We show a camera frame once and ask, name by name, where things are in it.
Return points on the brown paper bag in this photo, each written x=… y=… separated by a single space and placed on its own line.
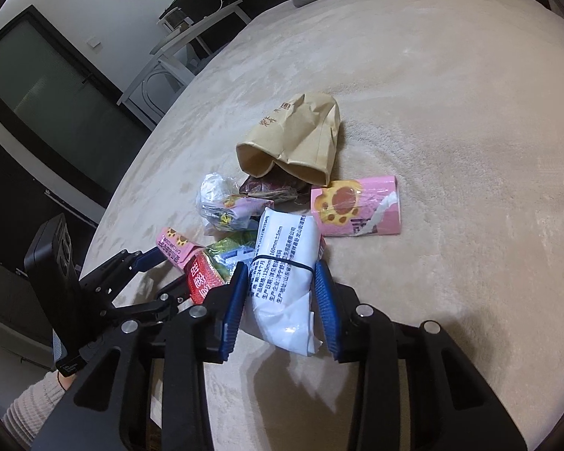
x=301 y=136

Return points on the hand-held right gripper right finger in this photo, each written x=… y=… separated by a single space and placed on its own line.
x=328 y=312

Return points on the large pink paw-print packet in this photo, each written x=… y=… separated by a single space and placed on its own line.
x=357 y=206

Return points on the red snack packet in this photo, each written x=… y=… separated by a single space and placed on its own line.
x=201 y=277

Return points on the person's left forearm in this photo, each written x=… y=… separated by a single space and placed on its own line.
x=28 y=404

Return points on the white wall switch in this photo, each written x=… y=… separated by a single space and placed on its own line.
x=94 y=43

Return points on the beige plush blanket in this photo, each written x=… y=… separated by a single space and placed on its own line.
x=451 y=103

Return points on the small pink paw-print packet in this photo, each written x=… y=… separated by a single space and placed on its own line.
x=176 y=243

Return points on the white side table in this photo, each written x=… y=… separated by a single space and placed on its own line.
x=202 y=23

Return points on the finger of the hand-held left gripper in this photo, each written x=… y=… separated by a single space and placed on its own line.
x=143 y=310
x=150 y=259

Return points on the green snack packet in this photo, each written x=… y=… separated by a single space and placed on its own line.
x=225 y=253

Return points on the crumpled clear plastic wrapper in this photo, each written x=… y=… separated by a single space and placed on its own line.
x=216 y=197

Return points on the black framed glass door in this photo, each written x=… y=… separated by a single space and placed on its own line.
x=42 y=89

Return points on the dark red wrapper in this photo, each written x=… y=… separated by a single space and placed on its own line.
x=263 y=190

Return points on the white tissue packet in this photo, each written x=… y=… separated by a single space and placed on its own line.
x=282 y=291

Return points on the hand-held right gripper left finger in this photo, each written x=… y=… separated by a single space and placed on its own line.
x=229 y=312

